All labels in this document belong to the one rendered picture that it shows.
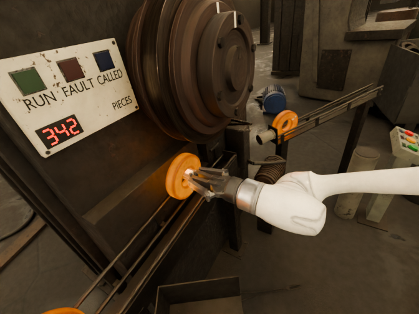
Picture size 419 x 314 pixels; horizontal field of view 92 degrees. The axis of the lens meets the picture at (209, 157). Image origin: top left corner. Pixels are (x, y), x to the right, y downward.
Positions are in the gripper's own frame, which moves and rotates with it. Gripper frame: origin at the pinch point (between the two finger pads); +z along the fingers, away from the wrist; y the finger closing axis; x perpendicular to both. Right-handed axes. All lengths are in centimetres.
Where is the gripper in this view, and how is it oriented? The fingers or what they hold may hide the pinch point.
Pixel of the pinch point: (184, 172)
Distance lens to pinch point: 67.4
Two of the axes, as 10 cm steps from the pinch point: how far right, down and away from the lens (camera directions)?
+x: -0.9, -8.0, -6.0
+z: -8.6, -2.5, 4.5
